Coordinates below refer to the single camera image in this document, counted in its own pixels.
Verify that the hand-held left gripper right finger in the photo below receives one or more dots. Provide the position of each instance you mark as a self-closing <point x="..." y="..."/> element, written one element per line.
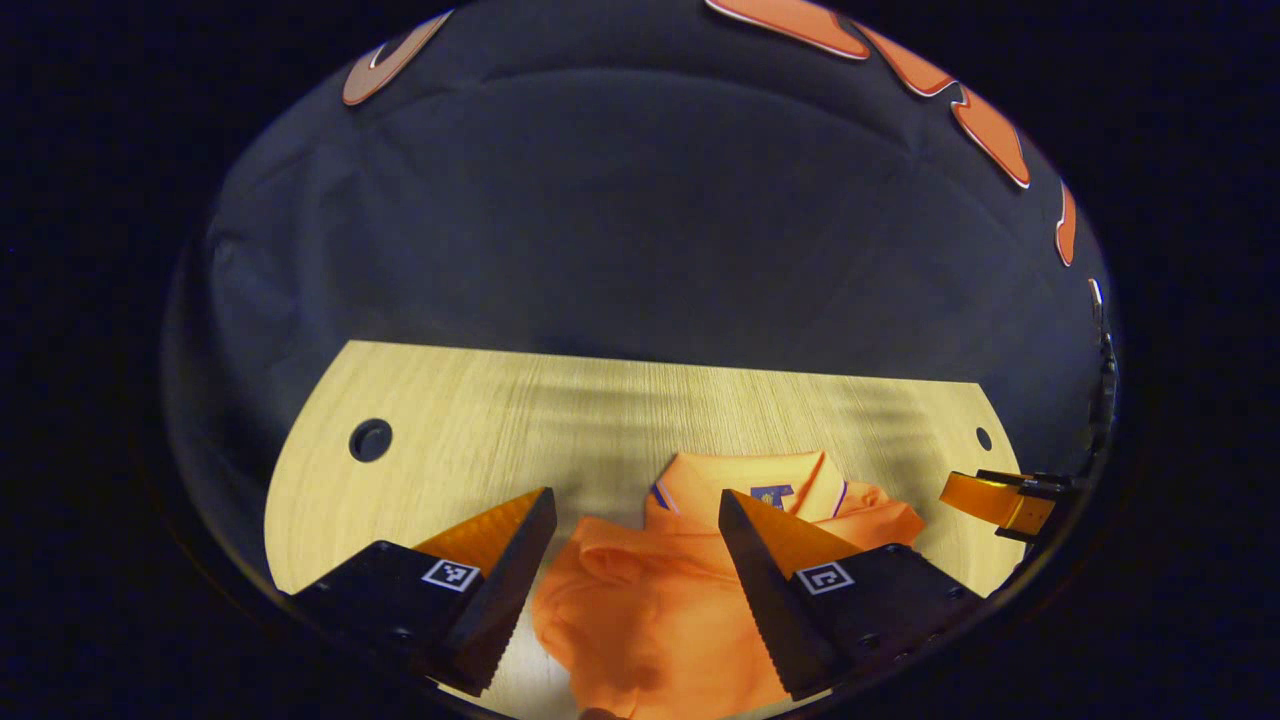
<point x="760" y="590"/>

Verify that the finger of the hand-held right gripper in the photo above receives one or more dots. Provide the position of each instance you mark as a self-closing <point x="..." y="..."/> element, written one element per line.
<point x="990" y="500"/>

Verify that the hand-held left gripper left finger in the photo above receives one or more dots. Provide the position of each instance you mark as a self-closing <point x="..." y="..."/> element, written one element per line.
<point x="510" y="590"/>

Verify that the orange T-shirt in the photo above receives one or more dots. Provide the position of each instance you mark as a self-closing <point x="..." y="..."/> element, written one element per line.
<point x="650" y="620"/>

